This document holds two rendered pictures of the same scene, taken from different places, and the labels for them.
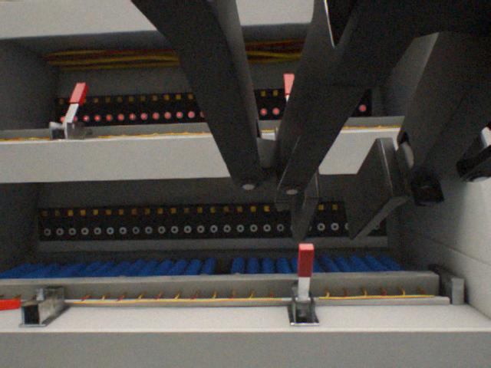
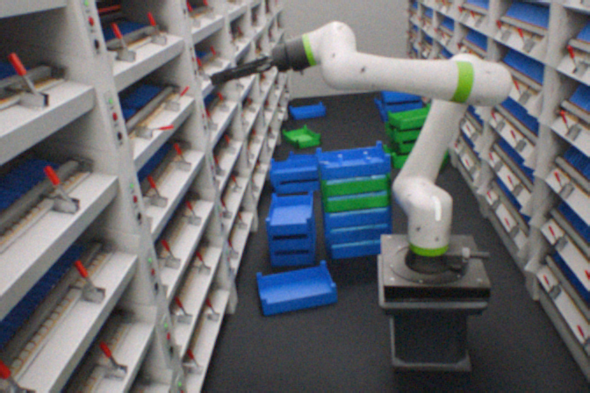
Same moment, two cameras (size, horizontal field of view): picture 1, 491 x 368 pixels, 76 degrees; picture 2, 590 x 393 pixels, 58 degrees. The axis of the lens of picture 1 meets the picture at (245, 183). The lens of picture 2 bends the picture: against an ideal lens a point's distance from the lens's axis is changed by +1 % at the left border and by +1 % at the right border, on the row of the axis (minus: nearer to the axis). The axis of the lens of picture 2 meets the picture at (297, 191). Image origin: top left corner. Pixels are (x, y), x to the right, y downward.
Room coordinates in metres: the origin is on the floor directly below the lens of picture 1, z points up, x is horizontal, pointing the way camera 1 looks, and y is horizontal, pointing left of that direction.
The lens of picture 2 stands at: (-0.09, 1.51, 1.27)
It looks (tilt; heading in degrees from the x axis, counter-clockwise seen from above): 23 degrees down; 273
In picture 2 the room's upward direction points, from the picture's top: 6 degrees counter-clockwise
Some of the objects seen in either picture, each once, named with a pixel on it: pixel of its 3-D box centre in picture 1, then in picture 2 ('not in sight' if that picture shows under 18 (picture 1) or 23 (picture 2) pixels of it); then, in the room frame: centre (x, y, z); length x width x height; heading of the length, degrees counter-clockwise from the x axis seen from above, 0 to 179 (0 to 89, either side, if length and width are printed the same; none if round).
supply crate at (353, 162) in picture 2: not in sight; (352, 160); (-0.24, -0.70, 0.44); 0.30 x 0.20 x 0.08; 3
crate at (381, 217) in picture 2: not in sight; (355, 208); (-0.24, -0.70, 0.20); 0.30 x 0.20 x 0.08; 3
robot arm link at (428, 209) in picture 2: not in sight; (428, 217); (-0.42, 0.03, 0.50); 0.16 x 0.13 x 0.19; 98
